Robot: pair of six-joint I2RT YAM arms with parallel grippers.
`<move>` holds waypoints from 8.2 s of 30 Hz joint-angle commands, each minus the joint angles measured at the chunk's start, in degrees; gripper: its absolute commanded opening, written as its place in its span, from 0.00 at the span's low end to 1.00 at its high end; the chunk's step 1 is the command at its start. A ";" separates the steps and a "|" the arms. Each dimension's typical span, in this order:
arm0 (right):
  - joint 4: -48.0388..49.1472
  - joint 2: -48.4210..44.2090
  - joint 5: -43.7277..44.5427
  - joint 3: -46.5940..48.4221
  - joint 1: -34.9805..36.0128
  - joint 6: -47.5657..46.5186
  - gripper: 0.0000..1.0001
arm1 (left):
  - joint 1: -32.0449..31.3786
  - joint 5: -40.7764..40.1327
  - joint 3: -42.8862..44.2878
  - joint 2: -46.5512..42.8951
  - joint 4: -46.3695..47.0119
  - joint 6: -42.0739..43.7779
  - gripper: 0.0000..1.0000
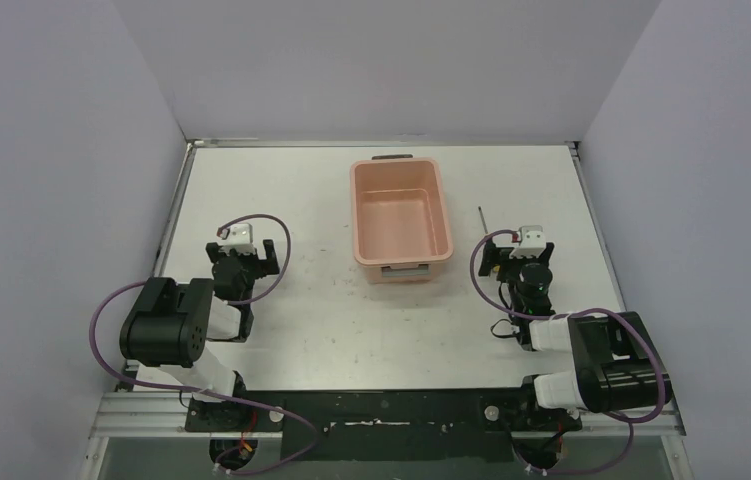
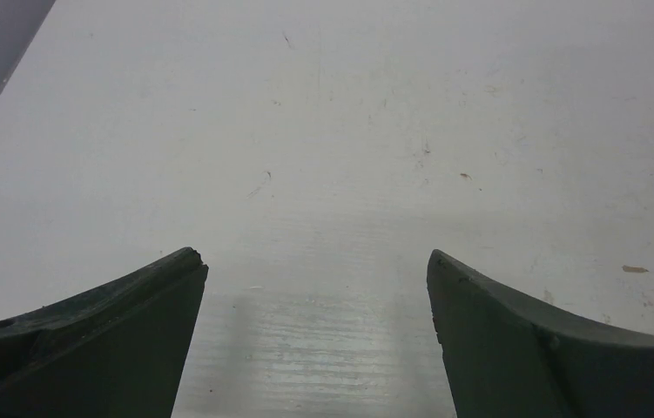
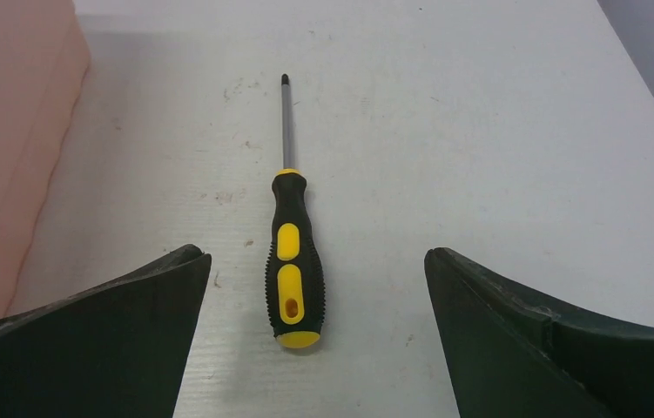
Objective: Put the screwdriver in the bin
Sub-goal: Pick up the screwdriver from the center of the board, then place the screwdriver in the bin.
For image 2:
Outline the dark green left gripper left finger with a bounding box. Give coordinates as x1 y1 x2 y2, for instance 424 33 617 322
0 247 208 417

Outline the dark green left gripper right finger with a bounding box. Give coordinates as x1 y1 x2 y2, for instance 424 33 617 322
427 250 654 417

